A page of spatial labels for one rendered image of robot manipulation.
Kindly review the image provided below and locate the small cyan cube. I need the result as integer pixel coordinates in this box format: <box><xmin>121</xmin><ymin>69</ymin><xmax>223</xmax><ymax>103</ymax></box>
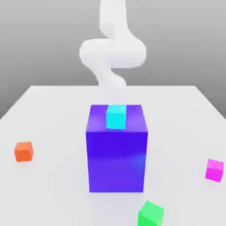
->
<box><xmin>106</xmin><ymin>104</ymin><xmax>127</xmax><ymax>130</ymax></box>

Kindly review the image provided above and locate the small orange cube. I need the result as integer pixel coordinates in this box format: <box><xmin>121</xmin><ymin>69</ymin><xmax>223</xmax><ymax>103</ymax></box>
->
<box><xmin>14</xmin><ymin>141</ymin><xmax>34</xmax><ymax>162</ymax></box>

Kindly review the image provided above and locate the small green cube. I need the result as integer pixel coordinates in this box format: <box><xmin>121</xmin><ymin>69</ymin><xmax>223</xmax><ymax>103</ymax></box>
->
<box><xmin>137</xmin><ymin>200</ymin><xmax>165</xmax><ymax>226</ymax></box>

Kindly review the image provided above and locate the small magenta cube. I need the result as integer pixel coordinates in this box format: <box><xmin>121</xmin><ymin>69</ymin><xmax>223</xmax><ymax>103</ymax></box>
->
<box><xmin>205</xmin><ymin>158</ymin><xmax>224</xmax><ymax>183</ymax></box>

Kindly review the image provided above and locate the large purple box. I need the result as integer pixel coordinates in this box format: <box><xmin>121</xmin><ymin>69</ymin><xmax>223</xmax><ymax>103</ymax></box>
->
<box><xmin>85</xmin><ymin>104</ymin><xmax>148</xmax><ymax>193</ymax></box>

